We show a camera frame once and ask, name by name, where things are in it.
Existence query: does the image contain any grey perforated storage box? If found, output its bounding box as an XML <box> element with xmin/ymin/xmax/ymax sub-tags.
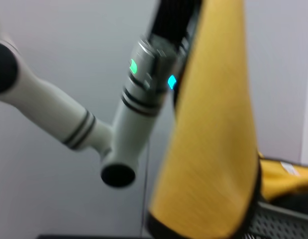
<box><xmin>248</xmin><ymin>199</ymin><xmax>308</xmax><ymax>239</ymax></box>

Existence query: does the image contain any yellow and grey towel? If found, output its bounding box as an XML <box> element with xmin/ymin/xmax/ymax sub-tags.
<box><xmin>146</xmin><ymin>0</ymin><xmax>263</xmax><ymax>239</ymax></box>

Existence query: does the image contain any black tablecloth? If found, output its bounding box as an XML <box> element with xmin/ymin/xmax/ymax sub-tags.
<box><xmin>38</xmin><ymin>234</ymin><xmax>151</xmax><ymax>239</ymax></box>

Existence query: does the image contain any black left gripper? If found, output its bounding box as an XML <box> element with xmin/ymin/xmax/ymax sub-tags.
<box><xmin>148</xmin><ymin>0</ymin><xmax>204</xmax><ymax>43</ymax></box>

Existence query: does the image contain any yellow towel with white tag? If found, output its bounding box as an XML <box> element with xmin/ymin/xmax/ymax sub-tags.
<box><xmin>257</xmin><ymin>151</ymin><xmax>308</xmax><ymax>203</ymax></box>

